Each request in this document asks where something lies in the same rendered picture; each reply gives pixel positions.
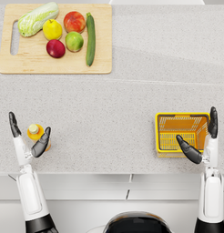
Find lemon tea bottle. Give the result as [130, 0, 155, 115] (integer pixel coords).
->
[26, 123, 52, 152]

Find yellow slatted basket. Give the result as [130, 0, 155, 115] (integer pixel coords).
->
[155, 112, 211, 158]

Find yellow lemon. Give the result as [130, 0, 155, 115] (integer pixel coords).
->
[42, 18, 64, 42]

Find wooden cutting board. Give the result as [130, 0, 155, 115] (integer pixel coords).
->
[0, 3, 113, 75]

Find dark red plum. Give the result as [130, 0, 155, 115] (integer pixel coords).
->
[46, 39, 66, 59]

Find dark round robot body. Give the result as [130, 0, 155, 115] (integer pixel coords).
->
[102, 211, 174, 233]

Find green apple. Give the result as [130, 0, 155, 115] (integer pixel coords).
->
[65, 31, 85, 53]

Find green cucumber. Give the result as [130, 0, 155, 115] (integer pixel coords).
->
[85, 12, 97, 67]

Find napa cabbage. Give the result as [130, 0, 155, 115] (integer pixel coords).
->
[17, 1, 60, 38]

